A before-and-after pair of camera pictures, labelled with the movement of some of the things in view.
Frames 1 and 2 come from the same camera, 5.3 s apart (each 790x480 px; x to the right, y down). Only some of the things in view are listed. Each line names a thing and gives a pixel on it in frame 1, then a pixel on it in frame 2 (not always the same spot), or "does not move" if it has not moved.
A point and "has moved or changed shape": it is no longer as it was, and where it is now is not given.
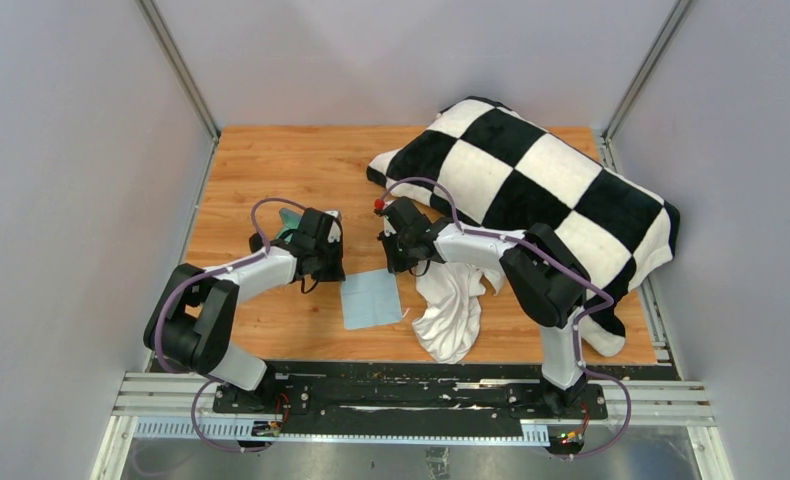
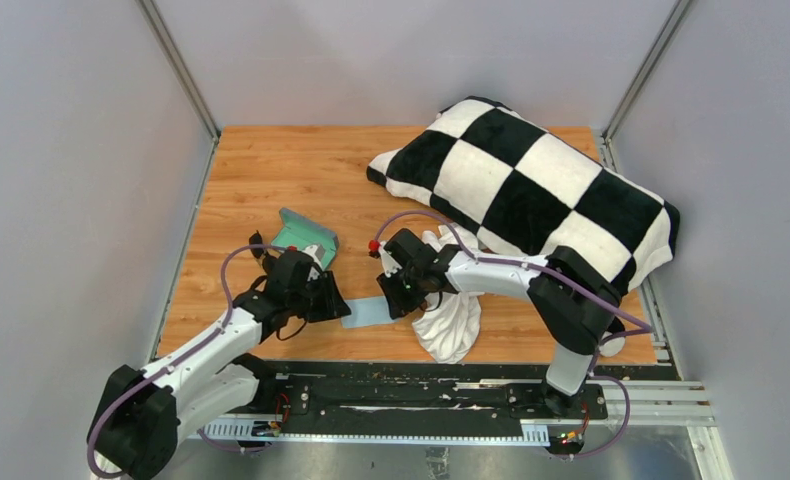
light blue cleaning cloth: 370,298 has moved or changed shape
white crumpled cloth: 451,299 does not move
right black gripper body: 400,254 -> 405,290
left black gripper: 336,273 -> 332,306
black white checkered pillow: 485,167 does not move
